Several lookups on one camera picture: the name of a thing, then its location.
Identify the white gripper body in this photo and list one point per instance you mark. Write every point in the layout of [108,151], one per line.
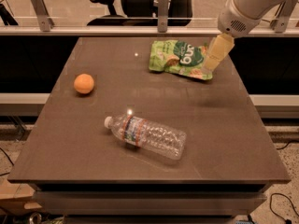
[233,21]

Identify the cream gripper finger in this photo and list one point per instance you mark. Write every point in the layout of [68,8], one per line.
[218,49]

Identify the green rice chip bag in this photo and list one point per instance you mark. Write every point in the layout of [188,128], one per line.
[178,57]

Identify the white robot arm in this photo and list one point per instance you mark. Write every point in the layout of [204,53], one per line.
[255,9]

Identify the black office chair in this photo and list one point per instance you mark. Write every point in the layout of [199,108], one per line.
[143,13]

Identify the clear plastic water bottle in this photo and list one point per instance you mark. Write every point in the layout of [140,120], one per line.
[152,136]

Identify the orange fruit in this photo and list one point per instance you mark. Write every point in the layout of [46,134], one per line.
[84,83]

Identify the middle metal railing bracket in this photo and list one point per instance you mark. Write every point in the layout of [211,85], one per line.
[162,16]

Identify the left metal railing bracket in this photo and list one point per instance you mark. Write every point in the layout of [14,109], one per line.
[44,20]

